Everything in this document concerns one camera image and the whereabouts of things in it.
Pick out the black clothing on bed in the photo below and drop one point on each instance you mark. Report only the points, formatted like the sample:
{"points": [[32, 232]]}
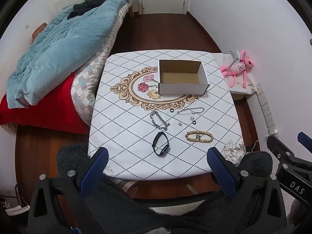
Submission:
{"points": [[82, 8]]}

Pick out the pink plush toy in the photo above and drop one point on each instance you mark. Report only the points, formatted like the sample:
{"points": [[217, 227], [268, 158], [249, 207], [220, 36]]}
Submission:
{"points": [[240, 66]]}

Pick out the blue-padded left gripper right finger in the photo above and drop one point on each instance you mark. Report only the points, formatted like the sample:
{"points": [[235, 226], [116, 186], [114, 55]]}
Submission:
{"points": [[224, 171]]}

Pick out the white cardboard box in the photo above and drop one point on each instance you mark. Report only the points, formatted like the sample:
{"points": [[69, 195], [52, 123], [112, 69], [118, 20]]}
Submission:
{"points": [[182, 77]]}

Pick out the red blanket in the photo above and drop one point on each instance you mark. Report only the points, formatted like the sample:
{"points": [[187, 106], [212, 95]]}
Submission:
{"points": [[55, 111]]}

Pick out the light blue quilt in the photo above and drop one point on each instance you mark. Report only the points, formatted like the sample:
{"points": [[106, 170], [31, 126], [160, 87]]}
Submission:
{"points": [[60, 49]]}

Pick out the white patterned tablecloth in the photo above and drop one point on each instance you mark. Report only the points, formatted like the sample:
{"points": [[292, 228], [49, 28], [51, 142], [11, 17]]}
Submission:
{"points": [[129, 112]]}

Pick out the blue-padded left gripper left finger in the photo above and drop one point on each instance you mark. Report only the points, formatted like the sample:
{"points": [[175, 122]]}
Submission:
{"points": [[91, 171]]}

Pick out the black fitness band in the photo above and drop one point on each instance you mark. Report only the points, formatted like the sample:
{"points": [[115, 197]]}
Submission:
{"points": [[160, 144]]}

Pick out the checkered bed sheet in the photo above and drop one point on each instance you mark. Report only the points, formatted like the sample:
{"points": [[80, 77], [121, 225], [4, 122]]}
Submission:
{"points": [[88, 76]]}

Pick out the white wall socket strip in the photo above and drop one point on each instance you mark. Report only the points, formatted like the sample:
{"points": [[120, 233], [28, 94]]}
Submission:
{"points": [[266, 111]]}

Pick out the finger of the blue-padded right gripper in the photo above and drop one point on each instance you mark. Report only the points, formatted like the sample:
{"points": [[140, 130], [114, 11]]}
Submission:
{"points": [[304, 140]]}

